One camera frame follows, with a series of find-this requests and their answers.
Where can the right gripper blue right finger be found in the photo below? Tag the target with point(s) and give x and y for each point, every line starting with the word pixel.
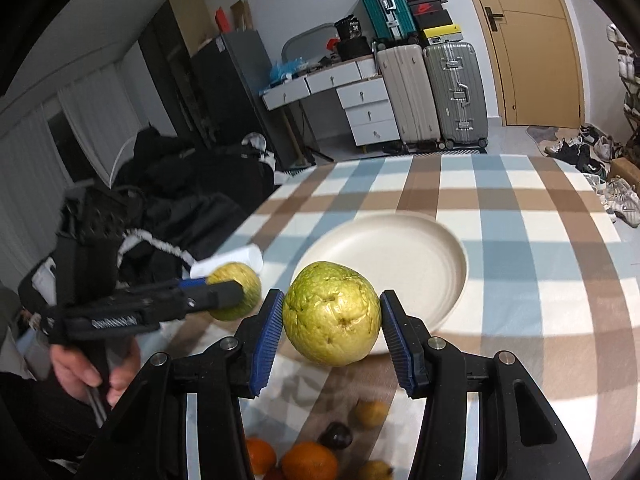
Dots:
pixel 404 336

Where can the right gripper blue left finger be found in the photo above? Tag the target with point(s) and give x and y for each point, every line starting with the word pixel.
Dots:
pixel 259 338

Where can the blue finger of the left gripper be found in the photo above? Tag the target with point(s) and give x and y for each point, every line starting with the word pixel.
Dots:
pixel 220 295

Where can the green-yellow guava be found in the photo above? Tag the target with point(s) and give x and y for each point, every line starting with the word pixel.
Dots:
pixel 251 285

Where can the yellow-green guava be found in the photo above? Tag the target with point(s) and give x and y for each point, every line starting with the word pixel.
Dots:
pixel 331 314

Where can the brown round longan fruit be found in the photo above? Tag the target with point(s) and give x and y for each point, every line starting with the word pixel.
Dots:
pixel 370 414

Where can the dark purple plum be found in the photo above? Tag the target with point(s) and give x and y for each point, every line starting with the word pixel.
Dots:
pixel 336 437

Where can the orange tangerine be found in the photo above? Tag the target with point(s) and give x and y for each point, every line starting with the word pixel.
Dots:
pixel 309 461
pixel 262 456

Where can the person's left hand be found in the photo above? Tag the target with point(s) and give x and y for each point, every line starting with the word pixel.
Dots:
pixel 76 373

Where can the white rolled towel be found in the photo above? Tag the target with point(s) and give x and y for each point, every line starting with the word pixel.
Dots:
pixel 250 255

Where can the cream round plate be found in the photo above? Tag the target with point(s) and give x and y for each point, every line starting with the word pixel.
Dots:
pixel 413 254

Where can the pile of dark clothes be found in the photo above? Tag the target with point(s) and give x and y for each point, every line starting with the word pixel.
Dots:
pixel 186 202

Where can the plaid tablecloth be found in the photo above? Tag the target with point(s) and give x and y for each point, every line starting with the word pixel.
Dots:
pixel 493 252

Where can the black refrigerator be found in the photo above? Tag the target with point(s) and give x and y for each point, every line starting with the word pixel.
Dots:
pixel 231 71

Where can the white drawer desk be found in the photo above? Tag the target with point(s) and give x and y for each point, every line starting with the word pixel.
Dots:
pixel 361 90

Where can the grey aluminium suitcase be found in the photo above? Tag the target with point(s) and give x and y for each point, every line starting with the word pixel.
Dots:
pixel 458 93

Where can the beige upright suitcase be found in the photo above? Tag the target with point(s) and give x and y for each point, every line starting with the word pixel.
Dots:
pixel 410 92

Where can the cardboard box on floor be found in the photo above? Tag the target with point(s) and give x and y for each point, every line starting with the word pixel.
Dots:
pixel 627 170

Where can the stack of shoe boxes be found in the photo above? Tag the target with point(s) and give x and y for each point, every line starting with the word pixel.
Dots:
pixel 433 22

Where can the wooden door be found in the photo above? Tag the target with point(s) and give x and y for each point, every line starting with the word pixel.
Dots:
pixel 535 62

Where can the teal hard suitcase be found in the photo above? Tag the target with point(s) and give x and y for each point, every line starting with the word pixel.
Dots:
pixel 391 19

